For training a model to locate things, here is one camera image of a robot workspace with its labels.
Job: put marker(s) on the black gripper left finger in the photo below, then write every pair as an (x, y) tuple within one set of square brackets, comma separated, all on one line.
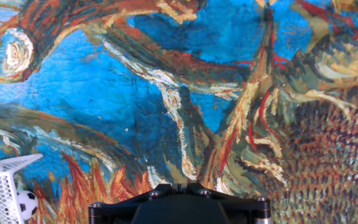
[(126, 207)]

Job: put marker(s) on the sunflower painting tablecloth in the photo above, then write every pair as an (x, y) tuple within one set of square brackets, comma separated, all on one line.
[(197, 93)]

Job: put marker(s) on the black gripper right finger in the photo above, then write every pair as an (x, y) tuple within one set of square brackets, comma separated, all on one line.
[(238, 205)]

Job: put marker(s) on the small black white soccer ball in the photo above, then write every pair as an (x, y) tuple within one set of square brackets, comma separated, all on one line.
[(28, 205)]

